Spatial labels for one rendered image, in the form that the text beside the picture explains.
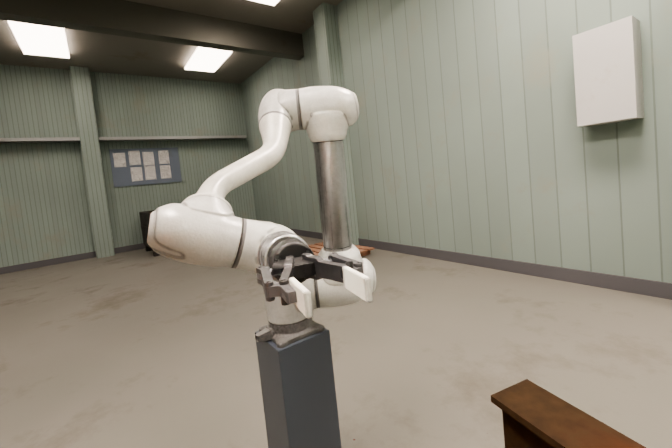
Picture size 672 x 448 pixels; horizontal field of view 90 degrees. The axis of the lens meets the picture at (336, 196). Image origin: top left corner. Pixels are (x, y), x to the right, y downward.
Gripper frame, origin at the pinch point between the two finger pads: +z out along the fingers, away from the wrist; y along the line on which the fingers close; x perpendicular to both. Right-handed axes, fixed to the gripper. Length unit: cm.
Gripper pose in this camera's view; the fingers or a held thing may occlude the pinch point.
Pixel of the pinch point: (331, 290)
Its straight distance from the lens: 42.7
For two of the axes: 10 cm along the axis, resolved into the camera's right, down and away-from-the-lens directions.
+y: -9.2, 1.1, -3.8
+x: -1.0, -9.9, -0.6
